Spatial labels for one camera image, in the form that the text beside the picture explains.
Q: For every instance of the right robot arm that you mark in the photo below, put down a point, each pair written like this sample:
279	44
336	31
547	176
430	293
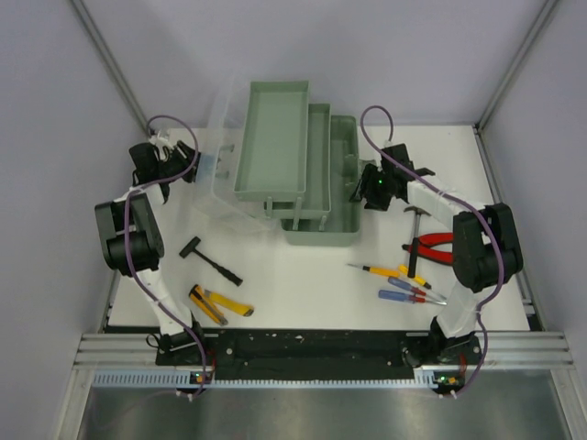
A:
485	249

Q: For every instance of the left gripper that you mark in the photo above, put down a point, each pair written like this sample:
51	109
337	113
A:
188	150

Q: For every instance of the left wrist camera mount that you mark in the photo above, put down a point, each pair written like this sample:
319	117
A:
161	139

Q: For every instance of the aluminium frame rail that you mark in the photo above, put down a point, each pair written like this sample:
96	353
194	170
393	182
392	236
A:
506	350

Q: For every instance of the blue screwdriver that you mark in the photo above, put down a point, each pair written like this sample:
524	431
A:
405	297
408	286

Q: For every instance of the yellow handled screwdriver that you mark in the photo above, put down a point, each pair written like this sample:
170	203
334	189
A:
416	279

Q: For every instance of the green toolbox with clear lid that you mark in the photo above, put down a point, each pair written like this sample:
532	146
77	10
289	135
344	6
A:
272	157

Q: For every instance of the yellow black utility knife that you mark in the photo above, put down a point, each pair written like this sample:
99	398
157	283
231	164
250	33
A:
205	304

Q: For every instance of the small black handled hammer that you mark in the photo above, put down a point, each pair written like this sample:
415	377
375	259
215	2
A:
418	212

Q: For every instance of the orange handled screwdriver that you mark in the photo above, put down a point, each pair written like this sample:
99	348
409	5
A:
389	273

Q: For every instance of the red handled pliers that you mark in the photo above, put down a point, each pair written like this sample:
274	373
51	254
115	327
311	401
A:
428	248

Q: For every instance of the blue screwdriver upper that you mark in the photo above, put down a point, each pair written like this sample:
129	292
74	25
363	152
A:
408	286

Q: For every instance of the white cable duct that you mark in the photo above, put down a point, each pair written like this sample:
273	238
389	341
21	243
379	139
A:
166	379

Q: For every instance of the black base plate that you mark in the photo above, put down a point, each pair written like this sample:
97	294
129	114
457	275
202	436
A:
312	355

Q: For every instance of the blue screwdriver lower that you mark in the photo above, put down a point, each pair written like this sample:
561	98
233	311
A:
405	297

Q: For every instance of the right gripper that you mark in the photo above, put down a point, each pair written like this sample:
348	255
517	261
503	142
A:
368	176

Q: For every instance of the black rubber mallet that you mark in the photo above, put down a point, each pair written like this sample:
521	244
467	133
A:
192	248

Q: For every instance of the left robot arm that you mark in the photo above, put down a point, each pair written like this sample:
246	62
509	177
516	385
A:
132	243

